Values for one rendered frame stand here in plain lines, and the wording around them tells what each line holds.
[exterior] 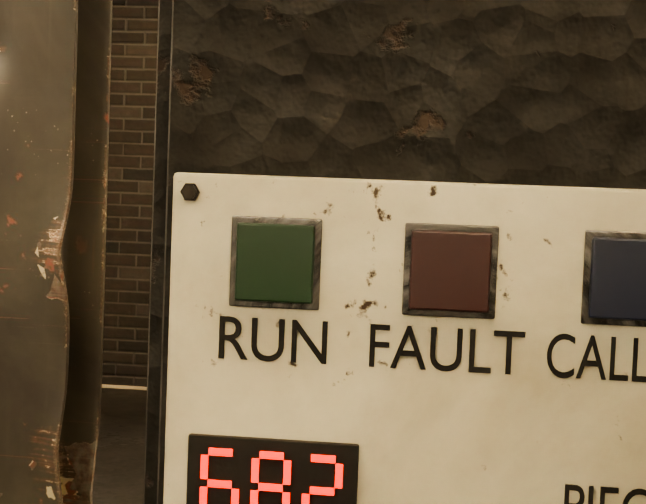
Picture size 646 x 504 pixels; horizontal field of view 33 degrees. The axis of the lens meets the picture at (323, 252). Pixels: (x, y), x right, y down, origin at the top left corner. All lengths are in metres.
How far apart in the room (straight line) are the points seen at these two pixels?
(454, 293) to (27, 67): 2.70
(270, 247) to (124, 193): 6.26
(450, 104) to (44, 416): 2.70
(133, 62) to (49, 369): 3.87
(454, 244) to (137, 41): 6.33
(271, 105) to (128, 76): 6.26
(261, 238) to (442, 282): 0.08
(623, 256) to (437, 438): 0.12
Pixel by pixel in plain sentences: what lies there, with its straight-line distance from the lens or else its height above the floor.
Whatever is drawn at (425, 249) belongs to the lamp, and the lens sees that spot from 0.49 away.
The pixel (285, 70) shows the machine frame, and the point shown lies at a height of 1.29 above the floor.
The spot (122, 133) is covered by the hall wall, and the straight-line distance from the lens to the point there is 6.77.
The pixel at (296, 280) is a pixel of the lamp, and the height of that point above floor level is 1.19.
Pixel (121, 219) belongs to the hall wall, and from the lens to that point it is 6.76.
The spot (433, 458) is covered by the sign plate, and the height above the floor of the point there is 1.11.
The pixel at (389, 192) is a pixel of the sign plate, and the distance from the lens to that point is 0.50.
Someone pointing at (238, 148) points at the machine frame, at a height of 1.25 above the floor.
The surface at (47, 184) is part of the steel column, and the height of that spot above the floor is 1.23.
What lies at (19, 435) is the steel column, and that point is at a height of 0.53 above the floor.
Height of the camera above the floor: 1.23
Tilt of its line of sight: 3 degrees down
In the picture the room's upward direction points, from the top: 2 degrees clockwise
